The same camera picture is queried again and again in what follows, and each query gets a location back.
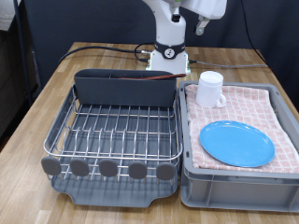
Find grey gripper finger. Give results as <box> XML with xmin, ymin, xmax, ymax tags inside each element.
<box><xmin>194</xmin><ymin>17</ymin><xmax>210</xmax><ymax>36</ymax></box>

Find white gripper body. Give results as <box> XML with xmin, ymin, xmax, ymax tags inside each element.
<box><xmin>180</xmin><ymin>0</ymin><xmax>228</xmax><ymax>21</ymax></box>

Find brown wooden spoon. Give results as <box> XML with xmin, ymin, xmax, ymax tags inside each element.
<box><xmin>119</xmin><ymin>73</ymin><xmax>187</xmax><ymax>81</ymax></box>

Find blue plate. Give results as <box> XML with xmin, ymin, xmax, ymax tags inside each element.
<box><xmin>199</xmin><ymin>120</ymin><xmax>277</xmax><ymax>168</ymax></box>

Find white mug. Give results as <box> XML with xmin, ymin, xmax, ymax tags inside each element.
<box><xmin>194</xmin><ymin>70</ymin><xmax>227</xmax><ymax>109</ymax></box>

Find pink checkered towel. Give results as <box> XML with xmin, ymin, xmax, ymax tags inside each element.
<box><xmin>185</xmin><ymin>83</ymin><xmax>299</xmax><ymax>175</ymax></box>

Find dark grey cutlery holder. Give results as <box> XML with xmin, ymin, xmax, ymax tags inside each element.
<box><xmin>73</xmin><ymin>68</ymin><xmax>178</xmax><ymax>108</ymax></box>

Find black backdrop curtain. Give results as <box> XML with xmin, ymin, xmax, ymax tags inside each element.
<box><xmin>21</xmin><ymin>0</ymin><xmax>299</xmax><ymax>110</ymax></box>

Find grey plastic crate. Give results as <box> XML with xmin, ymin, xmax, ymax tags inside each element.
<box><xmin>178</xmin><ymin>79</ymin><xmax>299</xmax><ymax>214</ymax></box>

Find black metal pole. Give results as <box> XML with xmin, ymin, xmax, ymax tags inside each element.
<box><xmin>12</xmin><ymin>0</ymin><xmax>34</xmax><ymax>106</ymax></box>

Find grey drain tray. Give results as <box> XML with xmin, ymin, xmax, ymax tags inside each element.
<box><xmin>50</xmin><ymin>90</ymin><xmax>180</xmax><ymax>209</ymax></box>

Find dark brown furniture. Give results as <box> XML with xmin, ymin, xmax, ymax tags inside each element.
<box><xmin>0</xmin><ymin>29</ymin><xmax>40</xmax><ymax>147</ymax></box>

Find black hanging cable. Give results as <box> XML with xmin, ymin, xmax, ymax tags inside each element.
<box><xmin>240</xmin><ymin>0</ymin><xmax>269</xmax><ymax>68</ymax></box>

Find black looped cable with connector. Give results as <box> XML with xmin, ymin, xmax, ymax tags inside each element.
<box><xmin>134</xmin><ymin>41</ymin><xmax>157</xmax><ymax>63</ymax></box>

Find long black table cable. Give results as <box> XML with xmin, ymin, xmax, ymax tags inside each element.
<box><xmin>57</xmin><ymin>45</ymin><xmax>141</xmax><ymax>65</ymax></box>

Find metal wire dish rack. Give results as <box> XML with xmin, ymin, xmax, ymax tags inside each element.
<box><xmin>40</xmin><ymin>83</ymin><xmax>184</xmax><ymax>183</ymax></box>

